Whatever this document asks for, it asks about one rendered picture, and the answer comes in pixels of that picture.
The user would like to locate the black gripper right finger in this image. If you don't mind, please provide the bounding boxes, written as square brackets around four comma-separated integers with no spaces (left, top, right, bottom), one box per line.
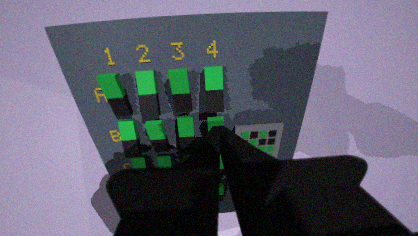
[218,126,368,236]

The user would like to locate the dark grey switch panel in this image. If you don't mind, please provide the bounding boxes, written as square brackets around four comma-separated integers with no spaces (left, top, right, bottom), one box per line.
[44,11,328,177]

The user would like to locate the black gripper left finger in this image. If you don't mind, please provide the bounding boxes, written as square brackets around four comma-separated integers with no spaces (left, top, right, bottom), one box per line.
[106,126,220,236]

